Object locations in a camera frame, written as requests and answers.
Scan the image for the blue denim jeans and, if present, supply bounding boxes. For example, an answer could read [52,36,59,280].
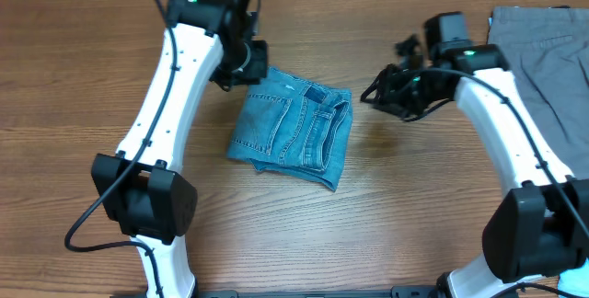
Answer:
[227,67,353,191]

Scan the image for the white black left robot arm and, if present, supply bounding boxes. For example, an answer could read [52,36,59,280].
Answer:
[91,0,268,297]

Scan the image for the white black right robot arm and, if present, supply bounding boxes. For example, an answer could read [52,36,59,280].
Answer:
[361,12,588,298]

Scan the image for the grey trousers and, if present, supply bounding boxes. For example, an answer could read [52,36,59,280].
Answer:
[488,6,588,179]

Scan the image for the light blue garment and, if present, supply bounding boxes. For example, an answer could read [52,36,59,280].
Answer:
[558,260,589,297]

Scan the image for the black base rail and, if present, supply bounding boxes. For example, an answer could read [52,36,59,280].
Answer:
[110,284,521,298]

